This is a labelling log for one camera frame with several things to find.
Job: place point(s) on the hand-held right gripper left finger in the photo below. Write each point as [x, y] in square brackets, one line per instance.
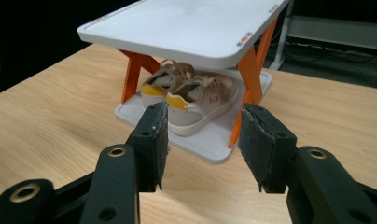
[152, 146]

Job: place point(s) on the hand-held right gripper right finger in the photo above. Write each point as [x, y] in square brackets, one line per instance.
[264, 146]

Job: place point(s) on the small beige sneaker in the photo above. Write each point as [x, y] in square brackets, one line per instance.
[160, 82]
[205, 102]

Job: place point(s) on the white rack with orange legs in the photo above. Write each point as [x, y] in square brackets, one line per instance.
[183, 28]

